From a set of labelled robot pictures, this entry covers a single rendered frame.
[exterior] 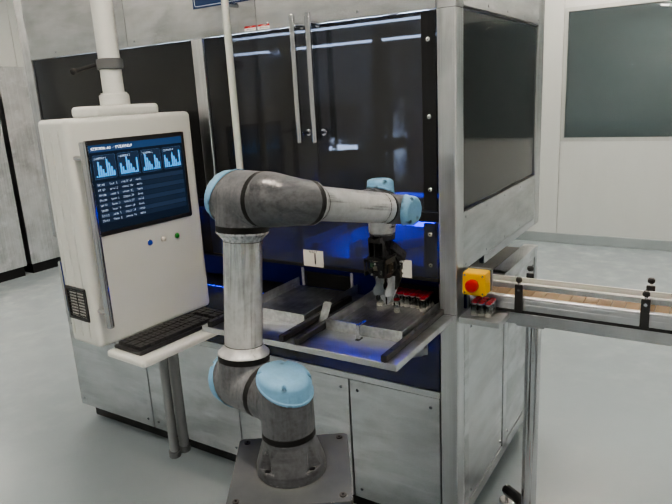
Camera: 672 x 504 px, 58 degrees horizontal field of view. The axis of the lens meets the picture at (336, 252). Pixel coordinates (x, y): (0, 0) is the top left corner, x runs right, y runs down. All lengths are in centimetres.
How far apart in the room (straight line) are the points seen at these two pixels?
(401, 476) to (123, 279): 120
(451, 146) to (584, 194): 471
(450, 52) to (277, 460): 119
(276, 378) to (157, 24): 162
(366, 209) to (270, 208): 26
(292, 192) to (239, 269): 22
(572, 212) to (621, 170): 60
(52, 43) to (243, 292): 194
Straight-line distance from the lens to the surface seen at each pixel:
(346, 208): 133
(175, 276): 234
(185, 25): 244
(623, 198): 647
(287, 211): 122
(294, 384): 128
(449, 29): 187
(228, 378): 139
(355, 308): 204
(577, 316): 199
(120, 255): 218
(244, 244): 131
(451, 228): 190
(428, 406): 216
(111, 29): 226
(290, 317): 197
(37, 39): 313
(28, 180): 677
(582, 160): 647
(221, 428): 281
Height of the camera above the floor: 158
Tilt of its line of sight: 14 degrees down
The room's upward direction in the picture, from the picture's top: 3 degrees counter-clockwise
